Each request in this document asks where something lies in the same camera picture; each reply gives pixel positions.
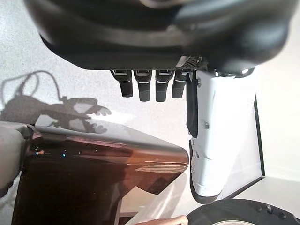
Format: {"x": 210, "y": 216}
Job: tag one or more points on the glossy brown wooden stool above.
{"x": 82, "y": 182}

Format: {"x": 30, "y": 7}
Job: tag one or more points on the robot left silver leg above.
{"x": 11, "y": 152}

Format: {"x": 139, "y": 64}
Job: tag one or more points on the tan wicker laundry basket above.
{"x": 168, "y": 220}

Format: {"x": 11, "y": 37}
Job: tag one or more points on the round glass washer door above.
{"x": 246, "y": 211}

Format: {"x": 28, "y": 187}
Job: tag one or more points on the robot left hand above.
{"x": 152, "y": 35}

